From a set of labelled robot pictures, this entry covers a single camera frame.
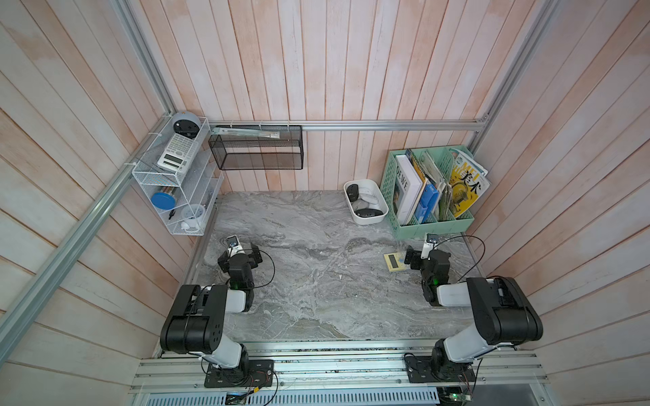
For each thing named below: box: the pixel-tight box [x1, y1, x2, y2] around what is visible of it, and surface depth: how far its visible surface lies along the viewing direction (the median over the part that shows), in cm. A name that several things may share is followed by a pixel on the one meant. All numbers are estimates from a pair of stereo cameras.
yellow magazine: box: [451, 152, 491, 219], surface depth 101 cm
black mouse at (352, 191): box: [346, 183, 359, 203], surface depth 120 cm
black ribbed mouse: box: [353, 208, 384, 218], surface depth 109 cm
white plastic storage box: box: [342, 179, 390, 226], surface depth 117 cm
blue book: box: [414, 183, 440, 225], surface depth 97 cm
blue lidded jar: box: [150, 186, 177, 210], surface depth 79 cm
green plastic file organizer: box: [380, 145, 475, 241], surface depth 102 cm
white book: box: [392, 154, 424, 225], surface depth 97 cm
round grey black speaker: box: [171, 110, 201, 139], surface depth 83 cm
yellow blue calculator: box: [383, 252, 408, 272], surface depth 98 cm
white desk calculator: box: [156, 132, 199, 173], surface depth 79 cm
